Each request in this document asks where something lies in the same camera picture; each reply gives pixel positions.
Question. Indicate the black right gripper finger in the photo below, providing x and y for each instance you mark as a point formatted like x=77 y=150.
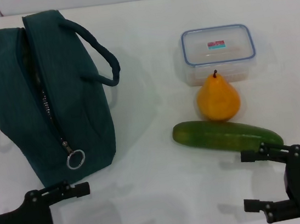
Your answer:
x=279 y=211
x=268 y=153

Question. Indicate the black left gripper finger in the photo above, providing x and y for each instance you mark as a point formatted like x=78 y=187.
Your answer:
x=66 y=190

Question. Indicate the green cucumber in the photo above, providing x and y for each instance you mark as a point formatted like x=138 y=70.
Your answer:
x=211 y=135

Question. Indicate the orange pear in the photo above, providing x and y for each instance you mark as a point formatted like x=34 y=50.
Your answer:
x=217 y=100

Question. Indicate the dark teal insulated lunch bag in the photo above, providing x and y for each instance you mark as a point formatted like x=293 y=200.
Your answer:
x=76 y=99

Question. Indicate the clear plastic container blue seal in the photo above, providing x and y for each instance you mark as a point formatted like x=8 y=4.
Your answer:
x=214 y=53

